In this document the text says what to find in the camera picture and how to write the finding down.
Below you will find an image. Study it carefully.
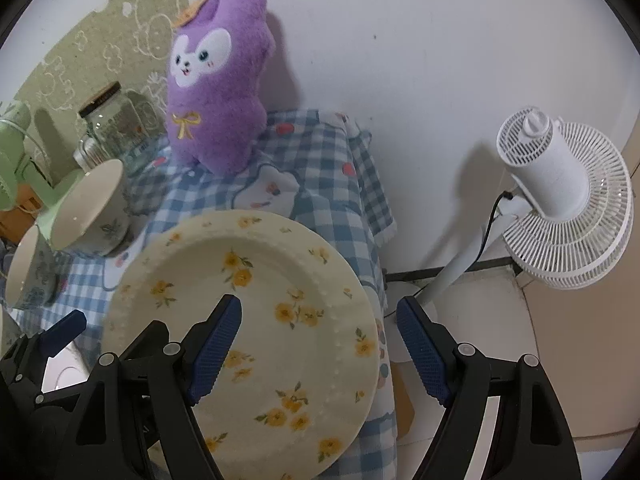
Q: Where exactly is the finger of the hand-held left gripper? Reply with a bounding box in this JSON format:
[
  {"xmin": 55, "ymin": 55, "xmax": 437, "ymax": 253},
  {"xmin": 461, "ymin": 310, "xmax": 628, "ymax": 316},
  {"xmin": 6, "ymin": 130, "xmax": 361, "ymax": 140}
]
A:
[{"xmin": 0, "ymin": 309, "xmax": 87, "ymax": 398}]

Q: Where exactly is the cotton swab container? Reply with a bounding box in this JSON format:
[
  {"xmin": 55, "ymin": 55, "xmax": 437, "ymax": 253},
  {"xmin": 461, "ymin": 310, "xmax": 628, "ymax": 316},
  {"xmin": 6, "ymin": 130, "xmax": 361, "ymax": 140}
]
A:
[{"xmin": 74, "ymin": 137, "xmax": 106, "ymax": 171}]

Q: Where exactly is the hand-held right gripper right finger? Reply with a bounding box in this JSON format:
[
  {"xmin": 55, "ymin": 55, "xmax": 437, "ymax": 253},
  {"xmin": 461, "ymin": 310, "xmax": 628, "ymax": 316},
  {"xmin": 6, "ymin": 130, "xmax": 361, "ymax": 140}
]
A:
[{"xmin": 396, "ymin": 295, "xmax": 583, "ymax": 480}]

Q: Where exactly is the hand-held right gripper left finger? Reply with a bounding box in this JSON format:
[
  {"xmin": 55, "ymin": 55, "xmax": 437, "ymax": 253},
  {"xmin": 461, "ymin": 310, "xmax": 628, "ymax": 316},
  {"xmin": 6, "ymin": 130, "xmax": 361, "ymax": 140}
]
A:
[{"xmin": 65, "ymin": 294, "xmax": 244, "ymax": 480}]

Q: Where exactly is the white floral bowl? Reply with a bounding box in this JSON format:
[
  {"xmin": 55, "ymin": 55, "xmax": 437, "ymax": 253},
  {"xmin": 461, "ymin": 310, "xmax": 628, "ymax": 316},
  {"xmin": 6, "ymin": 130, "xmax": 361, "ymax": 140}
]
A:
[{"xmin": 50, "ymin": 158, "xmax": 133, "ymax": 256}]

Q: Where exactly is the blue checkered tablecloth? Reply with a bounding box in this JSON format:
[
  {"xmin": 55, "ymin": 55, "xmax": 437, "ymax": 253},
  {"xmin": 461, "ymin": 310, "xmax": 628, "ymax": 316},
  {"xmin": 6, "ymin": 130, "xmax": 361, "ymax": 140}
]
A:
[{"xmin": 0, "ymin": 108, "xmax": 398, "ymax": 480}]

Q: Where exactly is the black fan cable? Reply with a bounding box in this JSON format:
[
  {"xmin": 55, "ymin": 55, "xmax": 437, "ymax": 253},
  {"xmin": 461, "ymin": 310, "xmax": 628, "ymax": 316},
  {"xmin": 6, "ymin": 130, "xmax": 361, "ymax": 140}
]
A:
[{"xmin": 470, "ymin": 191, "xmax": 516, "ymax": 266}]

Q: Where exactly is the small floral cup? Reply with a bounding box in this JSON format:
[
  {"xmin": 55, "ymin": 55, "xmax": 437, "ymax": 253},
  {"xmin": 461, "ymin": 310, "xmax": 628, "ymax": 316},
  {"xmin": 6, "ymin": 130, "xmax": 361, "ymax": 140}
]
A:
[{"xmin": 5, "ymin": 225, "xmax": 63, "ymax": 309}]

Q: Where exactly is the yellow floral plate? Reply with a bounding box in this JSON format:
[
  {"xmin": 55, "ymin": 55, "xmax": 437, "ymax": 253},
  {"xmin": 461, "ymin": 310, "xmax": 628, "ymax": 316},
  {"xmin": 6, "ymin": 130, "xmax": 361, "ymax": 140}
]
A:
[{"xmin": 102, "ymin": 210, "xmax": 381, "ymax": 478}]

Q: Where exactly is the white standing fan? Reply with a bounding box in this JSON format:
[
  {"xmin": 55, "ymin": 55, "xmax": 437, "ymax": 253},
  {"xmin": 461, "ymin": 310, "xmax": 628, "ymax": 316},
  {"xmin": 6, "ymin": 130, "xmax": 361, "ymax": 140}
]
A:
[{"xmin": 415, "ymin": 106, "xmax": 633, "ymax": 321}]

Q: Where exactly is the glass jar with black lid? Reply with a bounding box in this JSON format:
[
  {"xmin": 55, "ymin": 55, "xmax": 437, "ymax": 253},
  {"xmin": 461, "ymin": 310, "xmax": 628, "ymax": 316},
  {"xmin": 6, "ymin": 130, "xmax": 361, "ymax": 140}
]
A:
[{"xmin": 79, "ymin": 81, "xmax": 168, "ymax": 176}]

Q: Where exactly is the green patterned wall mat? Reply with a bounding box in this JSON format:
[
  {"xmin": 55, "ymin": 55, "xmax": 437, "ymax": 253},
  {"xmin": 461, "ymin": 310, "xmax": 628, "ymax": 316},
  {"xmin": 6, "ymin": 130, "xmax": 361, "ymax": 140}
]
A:
[{"xmin": 12, "ymin": 0, "xmax": 188, "ymax": 126}]

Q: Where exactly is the purple plush toy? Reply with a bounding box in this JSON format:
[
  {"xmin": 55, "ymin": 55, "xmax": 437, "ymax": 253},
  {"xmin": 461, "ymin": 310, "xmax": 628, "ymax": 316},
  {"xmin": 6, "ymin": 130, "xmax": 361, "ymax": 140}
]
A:
[{"xmin": 165, "ymin": 0, "xmax": 276, "ymax": 176}]

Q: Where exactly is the green desk fan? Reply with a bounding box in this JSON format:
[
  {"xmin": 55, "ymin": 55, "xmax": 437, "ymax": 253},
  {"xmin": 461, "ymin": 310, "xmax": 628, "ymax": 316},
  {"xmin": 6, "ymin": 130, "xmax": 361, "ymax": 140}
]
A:
[{"xmin": 0, "ymin": 100, "xmax": 86, "ymax": 241}]

